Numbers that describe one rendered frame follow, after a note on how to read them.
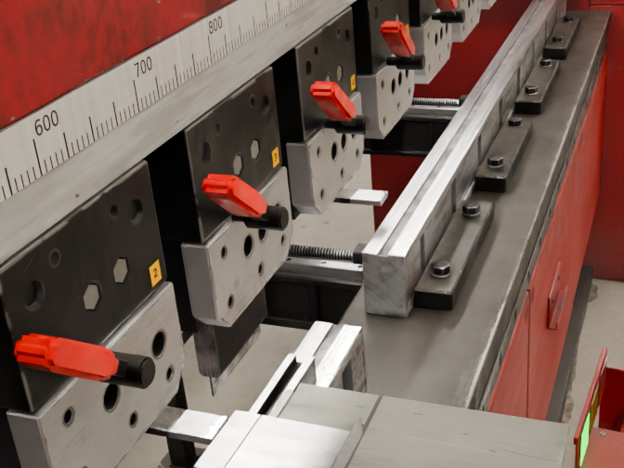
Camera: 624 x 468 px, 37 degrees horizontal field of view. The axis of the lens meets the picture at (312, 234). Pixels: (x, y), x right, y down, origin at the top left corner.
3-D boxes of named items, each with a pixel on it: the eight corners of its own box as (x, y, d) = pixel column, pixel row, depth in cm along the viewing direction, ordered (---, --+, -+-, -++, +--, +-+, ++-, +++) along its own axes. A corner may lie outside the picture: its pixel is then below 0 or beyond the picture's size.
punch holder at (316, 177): (315, 224, 86) (299, 47, 78) (232, 216, 89) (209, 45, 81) (365, 162, 98) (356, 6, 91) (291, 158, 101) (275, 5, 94)
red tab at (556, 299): (557, 331, 179) (558, 299, 176) (546, 329, 180) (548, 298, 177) (567, 292, 191) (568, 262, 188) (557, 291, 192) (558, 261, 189)
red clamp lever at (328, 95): (340, 77, 77) (371, 119, 86) (294, 76, 78) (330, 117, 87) (337, 97, 76) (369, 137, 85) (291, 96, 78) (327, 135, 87)
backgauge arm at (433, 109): (476, 161, 208) (476, 101, 202) (220, 146, 231) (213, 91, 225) (484, 148, 215) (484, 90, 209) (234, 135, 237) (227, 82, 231)
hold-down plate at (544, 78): (540, 115, 193) (540, 101, 191) (514, 113, 195) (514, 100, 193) (560, 71, 217) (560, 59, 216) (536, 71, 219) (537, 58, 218)
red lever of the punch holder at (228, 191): (239, 171, 60) (291, 210, 69) (183, 166, 62) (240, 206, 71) (234, 197, 60) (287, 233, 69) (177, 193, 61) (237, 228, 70)
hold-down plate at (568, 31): (565, 59, 226) (565, 47, 224) (542, 59, 228) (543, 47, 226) (579, 28, 250) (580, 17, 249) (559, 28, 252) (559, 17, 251)
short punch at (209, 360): (224, 397, 79) (209, 301, 74) (202, 395, 79) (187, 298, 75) (269, 335, 87) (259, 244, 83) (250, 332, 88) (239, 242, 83)
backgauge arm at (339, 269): (378, 340, 146) (373, 262, 140) (41, 295, 169) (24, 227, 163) (392, 314, 153) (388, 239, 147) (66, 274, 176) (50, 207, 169)
